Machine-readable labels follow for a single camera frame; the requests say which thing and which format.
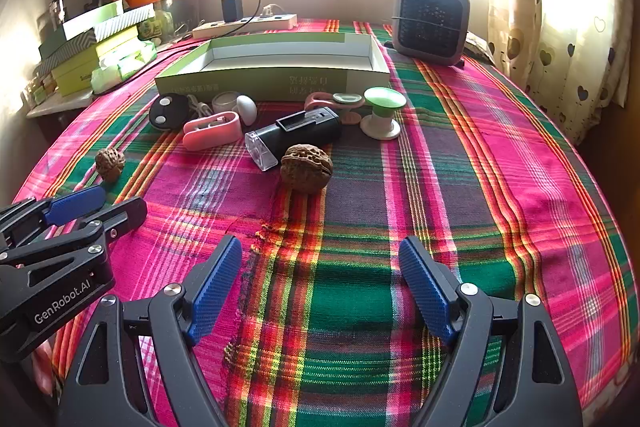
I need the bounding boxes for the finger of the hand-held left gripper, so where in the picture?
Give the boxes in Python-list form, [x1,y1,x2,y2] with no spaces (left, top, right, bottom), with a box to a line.
[0,185,108,253]
[0,197,149,299]

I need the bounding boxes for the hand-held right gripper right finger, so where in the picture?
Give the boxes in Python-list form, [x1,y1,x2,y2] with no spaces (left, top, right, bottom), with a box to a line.
[398,236,585,427]

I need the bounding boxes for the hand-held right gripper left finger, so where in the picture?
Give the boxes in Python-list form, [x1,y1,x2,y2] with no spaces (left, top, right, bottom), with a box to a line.
[56,234,244,427]

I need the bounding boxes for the rough light walnut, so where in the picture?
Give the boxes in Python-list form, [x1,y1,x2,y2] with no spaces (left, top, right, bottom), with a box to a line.
[95,148,125,182]

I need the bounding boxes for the large pink clip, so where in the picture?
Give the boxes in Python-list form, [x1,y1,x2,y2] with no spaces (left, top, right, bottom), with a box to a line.
[182,111,241,152]

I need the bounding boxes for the black oval device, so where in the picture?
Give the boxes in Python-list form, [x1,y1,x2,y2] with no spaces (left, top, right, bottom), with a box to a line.
[149,93,190,130]

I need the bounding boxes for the clear round plastic lid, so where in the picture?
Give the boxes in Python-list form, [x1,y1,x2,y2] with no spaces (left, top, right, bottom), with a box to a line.
[211,91,241,114]

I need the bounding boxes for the smooth dark walnut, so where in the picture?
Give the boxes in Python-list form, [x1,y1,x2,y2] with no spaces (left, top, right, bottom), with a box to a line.
[280,144,334,194]

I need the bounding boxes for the white mushroom knob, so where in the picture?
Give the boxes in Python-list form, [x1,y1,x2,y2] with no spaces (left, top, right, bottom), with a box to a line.
[235,95,258,126]

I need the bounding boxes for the green white cardboard box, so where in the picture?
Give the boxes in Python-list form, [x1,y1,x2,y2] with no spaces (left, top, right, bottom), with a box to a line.
[154,32,391,100]

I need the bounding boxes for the green topped knob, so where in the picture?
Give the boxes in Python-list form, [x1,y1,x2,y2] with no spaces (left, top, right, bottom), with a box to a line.
[360,87,406,140]

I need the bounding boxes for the small pink clip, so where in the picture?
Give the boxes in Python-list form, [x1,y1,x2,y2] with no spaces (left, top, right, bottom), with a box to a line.
[304,90,366,125]

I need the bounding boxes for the white side table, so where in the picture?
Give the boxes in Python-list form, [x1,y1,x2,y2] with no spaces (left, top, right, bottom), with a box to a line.
[22,89,96,120]

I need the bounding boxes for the pink green plaid cloth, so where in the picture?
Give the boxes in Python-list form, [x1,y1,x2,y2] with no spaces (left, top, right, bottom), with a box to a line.
[12,18,628,427]

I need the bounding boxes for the yellow green box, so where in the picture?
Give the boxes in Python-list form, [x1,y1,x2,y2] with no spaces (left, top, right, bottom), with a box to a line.
[52,27,141,96]

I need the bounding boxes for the green tissue pack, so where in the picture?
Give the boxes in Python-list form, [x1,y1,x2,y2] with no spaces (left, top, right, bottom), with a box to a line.
[91,41,159,92]

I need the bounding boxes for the green packet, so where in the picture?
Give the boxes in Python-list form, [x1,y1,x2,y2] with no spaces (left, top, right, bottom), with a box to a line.
[139,18,167,40]

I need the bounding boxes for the grey striped box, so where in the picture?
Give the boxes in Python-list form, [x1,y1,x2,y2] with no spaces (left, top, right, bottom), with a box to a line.
[75,4,156,52]

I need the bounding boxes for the black charger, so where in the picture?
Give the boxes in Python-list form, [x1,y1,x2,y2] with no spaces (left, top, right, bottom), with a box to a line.
[221,0,244,24]

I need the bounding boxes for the white power strip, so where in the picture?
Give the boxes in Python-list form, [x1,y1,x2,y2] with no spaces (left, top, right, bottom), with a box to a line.
[192,13,298,40]

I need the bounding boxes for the grey space heater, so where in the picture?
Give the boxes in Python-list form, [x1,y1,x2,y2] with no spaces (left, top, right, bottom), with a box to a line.
[390,0,472,66]

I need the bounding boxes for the heart print curtain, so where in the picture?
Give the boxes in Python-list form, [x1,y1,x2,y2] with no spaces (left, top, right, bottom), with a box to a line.
[487,0,633,145]

